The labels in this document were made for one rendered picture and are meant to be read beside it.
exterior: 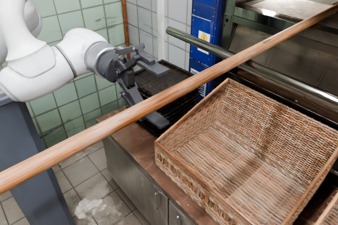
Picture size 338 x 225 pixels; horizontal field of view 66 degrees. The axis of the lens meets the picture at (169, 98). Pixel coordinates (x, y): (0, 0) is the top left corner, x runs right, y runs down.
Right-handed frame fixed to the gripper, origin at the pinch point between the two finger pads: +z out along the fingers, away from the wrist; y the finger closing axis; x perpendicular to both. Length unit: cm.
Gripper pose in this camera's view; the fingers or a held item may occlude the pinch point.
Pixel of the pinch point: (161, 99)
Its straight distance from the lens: 55.2
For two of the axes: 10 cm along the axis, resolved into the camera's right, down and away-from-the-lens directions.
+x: -7.5, 3.9, -5.4
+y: 0.0, 8.1, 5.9
